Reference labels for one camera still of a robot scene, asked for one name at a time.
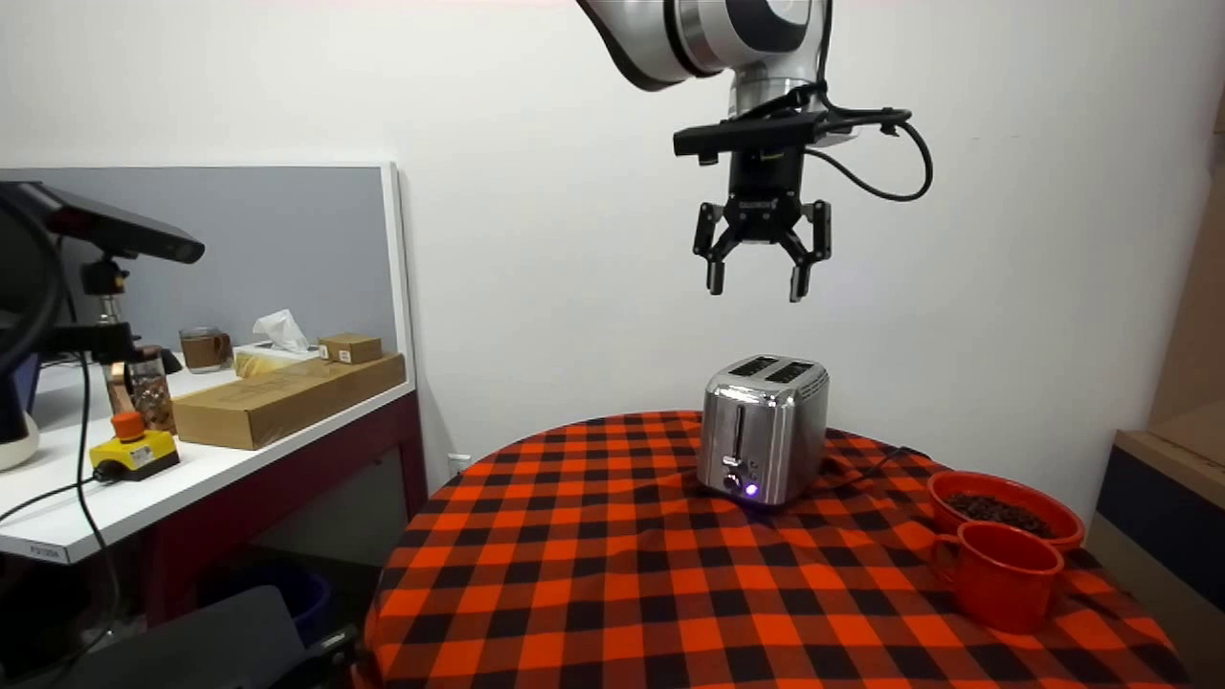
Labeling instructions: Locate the black stereo camera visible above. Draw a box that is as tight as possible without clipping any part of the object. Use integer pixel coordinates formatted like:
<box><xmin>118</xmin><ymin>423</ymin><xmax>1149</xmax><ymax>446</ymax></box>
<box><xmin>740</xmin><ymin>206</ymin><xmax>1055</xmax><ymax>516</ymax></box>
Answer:
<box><xmin>0</xmin><ymin>181</ymin><xmax>207</xmax><ymax>268</ymax></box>

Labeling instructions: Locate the red bowl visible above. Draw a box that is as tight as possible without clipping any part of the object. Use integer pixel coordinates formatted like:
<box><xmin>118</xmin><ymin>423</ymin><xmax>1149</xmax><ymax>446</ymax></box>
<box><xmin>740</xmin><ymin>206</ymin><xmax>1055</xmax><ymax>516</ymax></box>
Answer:
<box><xmin>928</xmin><ymin>466</ymin><xmax>1089</xmax><ymax>554</ymax></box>

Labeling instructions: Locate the red cup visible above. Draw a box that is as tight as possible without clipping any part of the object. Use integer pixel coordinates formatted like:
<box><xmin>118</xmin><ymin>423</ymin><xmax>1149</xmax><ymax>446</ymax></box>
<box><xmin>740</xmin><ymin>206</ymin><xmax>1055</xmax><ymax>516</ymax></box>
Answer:
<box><xmin>934</xmin><ymin>516</ymin><xmax>1070</xmax><ymax>636</ymax></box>

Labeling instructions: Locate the flat cardboard box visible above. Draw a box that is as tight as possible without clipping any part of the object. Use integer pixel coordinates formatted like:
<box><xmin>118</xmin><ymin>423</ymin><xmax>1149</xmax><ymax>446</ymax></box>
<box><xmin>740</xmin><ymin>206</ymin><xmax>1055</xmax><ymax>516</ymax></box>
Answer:
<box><xmin>169</xmin><ymin>352</ymin><xmax>411</xmax><ymax>452</ymax></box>

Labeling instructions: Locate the grey partition panel white frame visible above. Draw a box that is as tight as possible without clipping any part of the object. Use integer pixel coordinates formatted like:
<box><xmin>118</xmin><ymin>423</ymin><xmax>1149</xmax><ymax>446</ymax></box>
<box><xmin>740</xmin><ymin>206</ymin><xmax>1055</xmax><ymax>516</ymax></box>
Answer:
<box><xmin>0</xmin><ymin>162</ymin><xmax>417</xmax><ymax>387</ymax></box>

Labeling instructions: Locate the large cardboard box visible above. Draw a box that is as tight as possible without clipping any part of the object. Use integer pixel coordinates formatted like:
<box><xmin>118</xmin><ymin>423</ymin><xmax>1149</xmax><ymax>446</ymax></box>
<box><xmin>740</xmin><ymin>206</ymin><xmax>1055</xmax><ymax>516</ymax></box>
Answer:
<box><xmin>1144</xmin><ymin>128</ymin><xmax>1225</xmax><ymax>446</ymax></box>

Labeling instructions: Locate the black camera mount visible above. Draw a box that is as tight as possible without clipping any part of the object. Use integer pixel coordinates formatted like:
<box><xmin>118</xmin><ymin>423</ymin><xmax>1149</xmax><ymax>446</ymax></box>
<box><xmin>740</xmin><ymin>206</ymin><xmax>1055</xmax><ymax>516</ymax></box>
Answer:
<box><xmin>0</xmin><ymin>254</ymin><xmax>146</xmax><ymax>372</ymax></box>

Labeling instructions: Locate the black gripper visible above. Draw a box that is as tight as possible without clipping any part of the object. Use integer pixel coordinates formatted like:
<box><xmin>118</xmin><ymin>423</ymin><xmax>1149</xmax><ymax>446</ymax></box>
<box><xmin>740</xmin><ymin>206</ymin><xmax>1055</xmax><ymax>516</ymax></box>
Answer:
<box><xmin>688</xmin><ymin>148</ymin><xmax>836</xmax><ymax>307</ymax></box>

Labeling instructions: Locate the yellow toy car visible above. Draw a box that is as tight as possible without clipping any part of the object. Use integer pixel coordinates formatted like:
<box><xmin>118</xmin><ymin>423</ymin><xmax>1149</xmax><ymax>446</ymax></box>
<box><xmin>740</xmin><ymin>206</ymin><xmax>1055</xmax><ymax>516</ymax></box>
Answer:
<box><xmin>87</xmin><ymin>409</ymin><xmax>183</xmax><ymax>485</ymax></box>

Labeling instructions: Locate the orange black checked tablecloth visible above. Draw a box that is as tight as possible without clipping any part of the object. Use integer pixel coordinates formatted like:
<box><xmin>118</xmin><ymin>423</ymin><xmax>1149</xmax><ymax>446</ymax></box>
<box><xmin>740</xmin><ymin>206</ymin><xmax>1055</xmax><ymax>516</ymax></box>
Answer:
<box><xmin>359</xmin><ymin>405</ymin><xmax>1197</xmax><ymax>689</ymax></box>

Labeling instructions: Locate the black camera cable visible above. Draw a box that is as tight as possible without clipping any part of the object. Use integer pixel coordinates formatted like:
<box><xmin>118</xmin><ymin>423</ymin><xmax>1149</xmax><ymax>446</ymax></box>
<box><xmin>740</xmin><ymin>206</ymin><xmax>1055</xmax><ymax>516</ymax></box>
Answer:
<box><xmin>0</xmin><ymin>233</ymin><xmax>129</xmax><ymax>626</ymax></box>

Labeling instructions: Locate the silver two-slot toaster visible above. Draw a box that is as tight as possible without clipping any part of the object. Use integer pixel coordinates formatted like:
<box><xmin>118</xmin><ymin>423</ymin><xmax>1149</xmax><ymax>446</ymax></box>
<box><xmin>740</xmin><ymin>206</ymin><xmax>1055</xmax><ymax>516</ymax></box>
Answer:
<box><xmin>697</xmin><ymin>352</ymin><xmax>836</xmax><ymax>514</ymax></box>

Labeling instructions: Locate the tissue box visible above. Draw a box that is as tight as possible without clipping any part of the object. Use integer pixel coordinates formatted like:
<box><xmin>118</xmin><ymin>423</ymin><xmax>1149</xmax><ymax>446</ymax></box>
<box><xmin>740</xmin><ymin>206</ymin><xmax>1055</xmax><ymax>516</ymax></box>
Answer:
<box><xmin>230</xmin><ymin>307</ymin><xmax>331</xmax><ymax>382</ymax></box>

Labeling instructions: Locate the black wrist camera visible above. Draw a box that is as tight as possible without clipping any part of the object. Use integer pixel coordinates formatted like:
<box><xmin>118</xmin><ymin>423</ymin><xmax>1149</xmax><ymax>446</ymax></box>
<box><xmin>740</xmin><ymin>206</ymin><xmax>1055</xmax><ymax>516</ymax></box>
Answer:
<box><xmin>670</xmin><ymin>107</ymin><xmax>915</xmax><ymax>170</ymax></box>

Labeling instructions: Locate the white blue device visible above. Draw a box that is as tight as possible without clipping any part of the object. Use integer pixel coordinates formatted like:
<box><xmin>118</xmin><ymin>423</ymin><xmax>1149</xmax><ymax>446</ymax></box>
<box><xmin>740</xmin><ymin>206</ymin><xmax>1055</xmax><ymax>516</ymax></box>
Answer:
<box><xmin>0</xmin><ymin>358</ymin><xmax>46</xmax><ymax>476</ymax></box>

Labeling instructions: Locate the brown patterned can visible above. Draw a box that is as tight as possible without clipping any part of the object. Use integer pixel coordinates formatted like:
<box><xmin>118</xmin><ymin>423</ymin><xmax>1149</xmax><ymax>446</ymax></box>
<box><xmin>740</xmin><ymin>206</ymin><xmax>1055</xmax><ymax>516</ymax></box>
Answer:
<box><xmin>105</xmin><ymin>347</ymin><xmax>179</xmax><ymax>438</ymax></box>

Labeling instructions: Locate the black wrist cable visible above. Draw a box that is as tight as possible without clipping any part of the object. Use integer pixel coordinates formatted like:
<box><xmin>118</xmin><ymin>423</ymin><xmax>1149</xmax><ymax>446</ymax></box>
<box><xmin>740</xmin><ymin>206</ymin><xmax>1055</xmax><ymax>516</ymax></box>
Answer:
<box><xmin>802</xmin><ymin>113</ymin><xmax>939</xmax><ymax>206</ymax></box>

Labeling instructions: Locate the small cardboard box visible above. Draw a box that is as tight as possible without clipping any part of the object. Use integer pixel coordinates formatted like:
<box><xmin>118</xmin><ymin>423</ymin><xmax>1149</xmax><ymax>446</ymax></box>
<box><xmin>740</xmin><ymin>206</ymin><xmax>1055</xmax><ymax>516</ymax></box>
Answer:
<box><xmin>318</xmin><ymin>328</ymin><xmax>389</xmax><ymax>366</ymax></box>

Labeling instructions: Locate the low wooden cabinet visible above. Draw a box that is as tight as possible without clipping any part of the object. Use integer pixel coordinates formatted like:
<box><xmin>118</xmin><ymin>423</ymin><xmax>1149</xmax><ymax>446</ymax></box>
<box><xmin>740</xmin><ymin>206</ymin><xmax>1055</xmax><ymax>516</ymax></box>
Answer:
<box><xmin>1091</xmin><ymin>424</ymin><xmax>1225</xmax><ymax>655</ymax></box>

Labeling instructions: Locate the small brown box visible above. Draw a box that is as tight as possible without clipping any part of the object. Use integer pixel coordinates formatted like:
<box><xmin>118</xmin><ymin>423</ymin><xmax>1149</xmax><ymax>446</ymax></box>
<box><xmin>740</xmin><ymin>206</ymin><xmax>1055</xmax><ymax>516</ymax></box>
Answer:
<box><xmin>176</xmin><ymin>324</ymin><xmax>239</xmax><ymax>372</ymax></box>

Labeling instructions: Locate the white desk with maroon front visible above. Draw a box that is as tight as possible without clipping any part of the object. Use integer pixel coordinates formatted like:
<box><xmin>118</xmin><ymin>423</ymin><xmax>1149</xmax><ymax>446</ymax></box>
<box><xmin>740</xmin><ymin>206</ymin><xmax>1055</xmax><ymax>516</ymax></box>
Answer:
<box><xmin>0</xmin><ymin>358</ymin><xmax>433</xmax><ymax>629</ymax></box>

